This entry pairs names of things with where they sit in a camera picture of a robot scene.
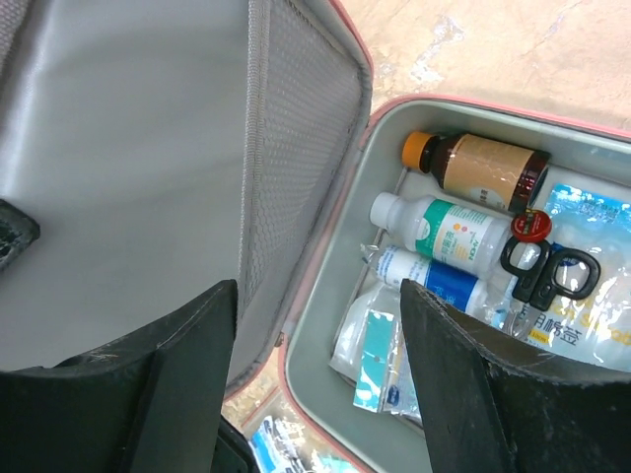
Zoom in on brown medicine bottle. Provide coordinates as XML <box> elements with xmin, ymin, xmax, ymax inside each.
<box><xmin>401</xmin><ymin>131</ymin><xmax>550</xmax><ymax>214</ymax></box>

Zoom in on blue white sachet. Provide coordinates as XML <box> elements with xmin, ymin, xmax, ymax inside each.
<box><xmin>242</xmin><ymin>386</ymin><xmax>325</xmax><ymax>472</ymax></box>

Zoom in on black handled scissors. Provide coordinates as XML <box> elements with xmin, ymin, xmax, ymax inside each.
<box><xmin>500</xmin><ymin>236</ymin><xmax>601</xmax><ymax>340</ymax></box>

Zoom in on pink medicine kit case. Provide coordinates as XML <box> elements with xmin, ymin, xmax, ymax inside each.
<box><xmin>1</xmin><ymin>1</ymin><xmax>630</xmax><ymax>472</ymax></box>

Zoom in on white green bottle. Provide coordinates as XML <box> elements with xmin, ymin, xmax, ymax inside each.
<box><xmin>370</xmin><ymin>192</ymin><xmax>510</xmax><ymax>280</ymax></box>

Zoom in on white gauze packet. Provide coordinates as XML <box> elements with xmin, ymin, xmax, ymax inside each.
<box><xmin>329</xmin><ymin>284</ymin><xmax>401</xmax><ymax>386</ymax></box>

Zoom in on white blue small bottle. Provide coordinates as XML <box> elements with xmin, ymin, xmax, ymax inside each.
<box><xmin>361</xmin><ymin>244</ymin><xmax>488</xmax><ymax>315</ymax></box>

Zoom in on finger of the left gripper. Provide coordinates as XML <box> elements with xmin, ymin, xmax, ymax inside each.
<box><xmin>0</xmin><ymin>200</ymin><xmax>40</xmax><ymax>271</ymax></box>

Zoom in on large blue packet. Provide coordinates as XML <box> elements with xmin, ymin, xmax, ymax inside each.
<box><xmin>485</xmin><ymin>181</ymin><xmax>631</xmax><ymax>367</ymax></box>

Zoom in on teal blister pack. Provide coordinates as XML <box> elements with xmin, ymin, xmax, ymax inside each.
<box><xmin>311</xmin><ymin>450</ymin><xmax>360</xmax><ymax>473</ymax></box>

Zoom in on teal topped zip bag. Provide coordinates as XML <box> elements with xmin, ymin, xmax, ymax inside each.
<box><xmin>353</xmin><ymin>309</ymin><xmax>422</xmax><ymax>422</ymax></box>

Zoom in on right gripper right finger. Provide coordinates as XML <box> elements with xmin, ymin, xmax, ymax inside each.
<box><xmin>400</xmin><ymin>280</ymin><xmax>630</xmax><ymax>472</ymax></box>

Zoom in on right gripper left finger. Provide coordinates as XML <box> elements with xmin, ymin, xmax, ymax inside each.
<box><xmin>1</xmin><ymin>280</ymin><xmax>238</xmax><ymax>472</ymax></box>

